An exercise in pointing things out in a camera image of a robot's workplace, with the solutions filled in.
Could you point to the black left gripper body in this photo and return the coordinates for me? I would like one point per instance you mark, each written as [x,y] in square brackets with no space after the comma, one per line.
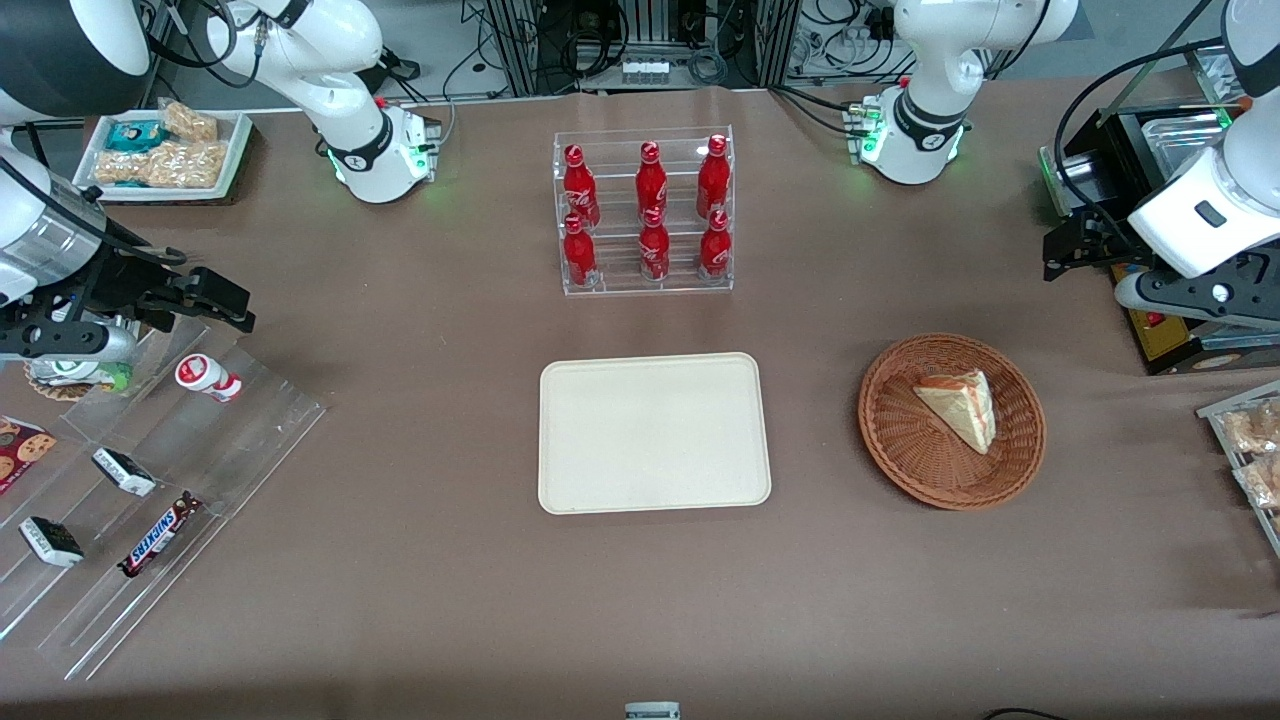
[1103,243]

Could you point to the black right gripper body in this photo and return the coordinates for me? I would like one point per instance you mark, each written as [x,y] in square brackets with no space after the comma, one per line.
[112,277]

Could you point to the triangle sandwich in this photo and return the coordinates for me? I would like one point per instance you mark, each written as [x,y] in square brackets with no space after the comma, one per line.
[960,408]

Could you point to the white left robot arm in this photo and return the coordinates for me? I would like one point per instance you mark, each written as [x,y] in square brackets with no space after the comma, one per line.
[930,90]

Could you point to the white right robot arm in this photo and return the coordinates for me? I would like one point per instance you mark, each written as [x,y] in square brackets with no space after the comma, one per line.
[340,100]

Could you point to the white snack tray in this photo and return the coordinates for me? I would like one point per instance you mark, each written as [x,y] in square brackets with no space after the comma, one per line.
[235,150]

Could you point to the grey bread tray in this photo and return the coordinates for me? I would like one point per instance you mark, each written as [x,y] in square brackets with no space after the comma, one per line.
[1215,412]

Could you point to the brown wicker basket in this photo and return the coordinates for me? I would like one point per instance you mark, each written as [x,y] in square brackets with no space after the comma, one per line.
[905,440]

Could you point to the cream plastic tray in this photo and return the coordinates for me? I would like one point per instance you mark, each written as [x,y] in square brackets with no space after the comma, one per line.
[650,435]

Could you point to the white red yogurt bottle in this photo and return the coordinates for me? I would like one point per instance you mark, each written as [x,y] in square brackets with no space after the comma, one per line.
[205,376]

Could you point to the green white round container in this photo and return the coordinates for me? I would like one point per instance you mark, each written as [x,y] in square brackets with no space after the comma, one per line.
[75,374]

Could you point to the black food warmer machine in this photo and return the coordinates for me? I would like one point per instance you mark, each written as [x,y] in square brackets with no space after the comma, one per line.
[1165,345]

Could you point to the large rice cracker bag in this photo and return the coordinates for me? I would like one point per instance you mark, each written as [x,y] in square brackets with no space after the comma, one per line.
[170,165]

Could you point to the steel warmer pan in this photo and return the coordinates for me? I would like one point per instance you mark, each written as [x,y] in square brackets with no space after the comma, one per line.
[1185,135]

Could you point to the clear acrylic tiered stand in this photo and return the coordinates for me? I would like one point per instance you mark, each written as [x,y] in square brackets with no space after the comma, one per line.
[230,460]

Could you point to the teal snack packet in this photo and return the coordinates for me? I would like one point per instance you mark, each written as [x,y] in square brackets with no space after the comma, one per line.
[132,136]

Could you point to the small rice cracker bag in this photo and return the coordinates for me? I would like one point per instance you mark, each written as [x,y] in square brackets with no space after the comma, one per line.
[190,122]

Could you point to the black white snack bar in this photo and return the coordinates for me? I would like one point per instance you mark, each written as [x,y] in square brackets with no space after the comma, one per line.
[124,472]
[50,541]

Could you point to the cookie package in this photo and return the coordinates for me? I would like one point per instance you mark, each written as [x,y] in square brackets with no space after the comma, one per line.
[25,450]

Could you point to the snickers chocolate bar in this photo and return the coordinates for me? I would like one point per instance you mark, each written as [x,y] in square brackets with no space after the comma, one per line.
[160,535]

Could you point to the wrapped bread pack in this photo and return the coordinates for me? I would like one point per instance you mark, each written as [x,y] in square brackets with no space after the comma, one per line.
[1255,428]
[1262,480]

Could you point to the red cola bottle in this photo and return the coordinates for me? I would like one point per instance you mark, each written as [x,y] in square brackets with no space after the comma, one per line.
[714,248]
[651,182]
[713,178]
[654,250]
[579,188]
[579,255]

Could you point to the aluminium equipment rack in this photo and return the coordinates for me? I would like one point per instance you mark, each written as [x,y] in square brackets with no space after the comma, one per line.
[520,45]

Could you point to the clear acrylic bottle rack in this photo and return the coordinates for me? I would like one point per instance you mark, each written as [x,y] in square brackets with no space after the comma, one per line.
[620,280]

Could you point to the white power strip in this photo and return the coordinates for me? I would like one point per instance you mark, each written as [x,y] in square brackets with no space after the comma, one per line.
[645,72]

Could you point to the grey device at table edge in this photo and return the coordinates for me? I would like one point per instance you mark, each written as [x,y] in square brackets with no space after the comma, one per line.
[652,711]

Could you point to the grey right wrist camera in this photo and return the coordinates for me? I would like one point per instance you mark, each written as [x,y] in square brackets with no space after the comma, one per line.
[90,342]

